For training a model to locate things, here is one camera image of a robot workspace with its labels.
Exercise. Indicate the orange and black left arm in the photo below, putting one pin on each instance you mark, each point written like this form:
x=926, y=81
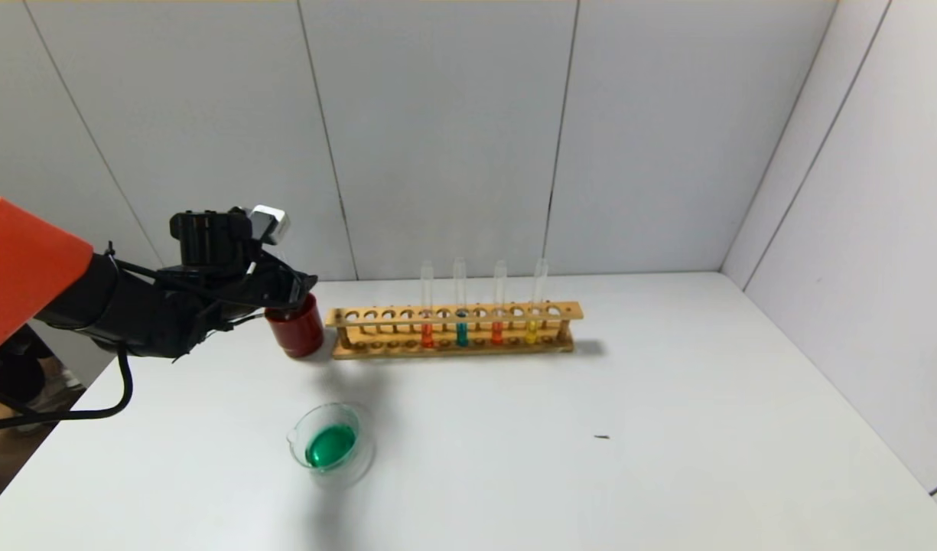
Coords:
x=32, y=268

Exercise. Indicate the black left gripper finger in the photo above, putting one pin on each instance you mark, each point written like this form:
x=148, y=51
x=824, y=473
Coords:
x=286, y=304
x=304, y=282

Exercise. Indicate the test tube with teal pigment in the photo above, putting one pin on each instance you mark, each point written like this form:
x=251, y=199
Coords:
x=461, y=334

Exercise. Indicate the wooden test tube rack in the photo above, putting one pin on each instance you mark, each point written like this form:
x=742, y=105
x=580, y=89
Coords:
x=453, y=348

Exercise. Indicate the clear glass dish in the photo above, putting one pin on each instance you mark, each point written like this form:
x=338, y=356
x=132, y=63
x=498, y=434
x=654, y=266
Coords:
x=330, y=448

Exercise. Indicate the silver wrist camera black mount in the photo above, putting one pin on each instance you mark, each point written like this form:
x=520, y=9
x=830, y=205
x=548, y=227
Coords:
x=208, y=237

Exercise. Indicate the person's dark trouser leg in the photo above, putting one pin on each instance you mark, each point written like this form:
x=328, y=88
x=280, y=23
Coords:
x=9, y=367

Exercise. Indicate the test tube with red pigment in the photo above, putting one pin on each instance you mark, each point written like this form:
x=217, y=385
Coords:
x=427, y=335
x=498, y=332

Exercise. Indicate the grey white sneaker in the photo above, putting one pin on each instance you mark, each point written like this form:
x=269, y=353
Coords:
x=59, y=386

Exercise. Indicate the test tube with yellow pigment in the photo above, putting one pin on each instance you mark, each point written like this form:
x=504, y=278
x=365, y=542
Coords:
x=531, y=330

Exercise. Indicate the dark red plastic cup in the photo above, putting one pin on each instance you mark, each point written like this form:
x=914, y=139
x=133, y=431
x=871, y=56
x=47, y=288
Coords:
x=298, y=337

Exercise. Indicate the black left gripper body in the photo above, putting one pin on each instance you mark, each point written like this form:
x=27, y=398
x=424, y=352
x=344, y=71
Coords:
x=299, y=288

